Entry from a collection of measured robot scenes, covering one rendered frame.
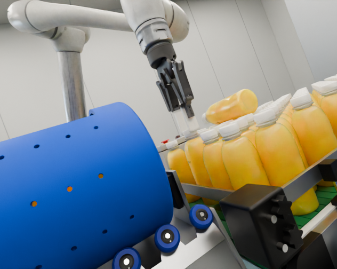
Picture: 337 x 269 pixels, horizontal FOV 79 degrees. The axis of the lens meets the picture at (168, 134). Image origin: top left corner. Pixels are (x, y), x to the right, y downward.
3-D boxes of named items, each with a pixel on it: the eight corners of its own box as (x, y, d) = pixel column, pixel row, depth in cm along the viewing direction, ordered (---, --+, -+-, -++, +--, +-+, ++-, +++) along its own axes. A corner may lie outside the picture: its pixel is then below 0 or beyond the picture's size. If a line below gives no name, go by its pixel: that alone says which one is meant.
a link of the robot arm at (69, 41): (57, 171, 107) (91, 157, 125) (78, 177, 99) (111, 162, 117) (31, 6, 87) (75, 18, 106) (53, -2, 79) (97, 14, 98)
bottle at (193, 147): (218, 192, 59) (195, 132, 59) (234, 195, 52) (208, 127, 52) (199, 203, 56) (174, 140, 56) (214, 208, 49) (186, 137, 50)
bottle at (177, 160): (195, 192, 72) (176, 143, 72) (207, 195, 66) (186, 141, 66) (179, 202, 69) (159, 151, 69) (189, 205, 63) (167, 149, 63)
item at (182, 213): (169, 219, 51) (151, 173, 51) (177, 214, 52) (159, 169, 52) (187, 230, 42) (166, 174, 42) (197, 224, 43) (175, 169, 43)
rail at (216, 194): (171, 189, 69) (168, 181, 69) (173, 188, 69) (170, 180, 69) (272, 214, 32) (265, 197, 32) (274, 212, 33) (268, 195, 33)
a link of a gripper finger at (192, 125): (189, 104, 53) (190, 103, 53) (199, 129, 53) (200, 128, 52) (179, 107, 52) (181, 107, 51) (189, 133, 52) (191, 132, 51)
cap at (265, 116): (273, 119, 38) (270, 110, 38) (253, 125, 40) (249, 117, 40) (278, 116, 40) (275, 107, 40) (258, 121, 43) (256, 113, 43)
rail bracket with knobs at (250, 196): (232, 256, 34) (210, 199, 34) (260, 233, 37) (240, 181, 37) (286, 288, 25) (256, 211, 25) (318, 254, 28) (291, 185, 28)
